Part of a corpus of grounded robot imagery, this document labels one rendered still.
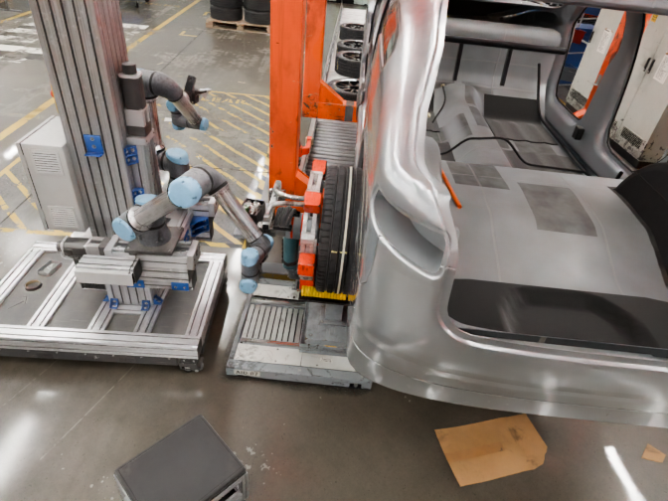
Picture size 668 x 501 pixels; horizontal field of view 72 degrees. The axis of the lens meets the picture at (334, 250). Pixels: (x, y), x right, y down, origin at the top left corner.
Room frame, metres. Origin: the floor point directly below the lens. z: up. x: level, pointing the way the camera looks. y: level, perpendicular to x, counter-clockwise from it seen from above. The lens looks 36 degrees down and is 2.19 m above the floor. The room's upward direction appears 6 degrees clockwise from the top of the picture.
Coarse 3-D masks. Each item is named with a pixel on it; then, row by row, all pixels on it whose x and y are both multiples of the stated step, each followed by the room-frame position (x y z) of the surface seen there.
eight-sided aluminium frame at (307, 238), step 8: (312, 176) 2.05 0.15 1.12; (320, 176) 2.06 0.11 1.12; (320, 184) 1.98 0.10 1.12; (320, 192) 2.23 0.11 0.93; (304, 216) 1.81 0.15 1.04; (304, 224) 1.78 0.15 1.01; (312, 224) 1.79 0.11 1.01; (304, 232) 1.76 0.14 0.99; (312, 232) 1.76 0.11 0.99; (304, 240) 1.73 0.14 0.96; (312, 240) 1.73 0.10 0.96; (304, 248) 1.75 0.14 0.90; (312, 248) 1.73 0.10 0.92
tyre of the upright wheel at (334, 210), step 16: (336, 176) 1.97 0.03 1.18; (352, 176) 1.98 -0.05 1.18; (336, 192) 1.87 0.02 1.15; (352, 192) 1.88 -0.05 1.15; (336, 208) 1.80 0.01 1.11; (352, 208) 1.81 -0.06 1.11; (320, 224) 1.77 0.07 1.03; (336, 224) 1.75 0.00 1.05; (352, 224) 1.76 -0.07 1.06; (320, 240) 1.71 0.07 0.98; (336, 240) 1.71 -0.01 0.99; (352, 240) 1.71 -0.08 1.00; (320, 256) 1.68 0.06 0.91; (336, 256) 1.68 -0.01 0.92; (352, 256) 1.68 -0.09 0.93; (320, 272) 1.67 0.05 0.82; (336, 272) 1.68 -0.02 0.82; (320, 288) 1.72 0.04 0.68; (336, 288) 1.71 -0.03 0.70
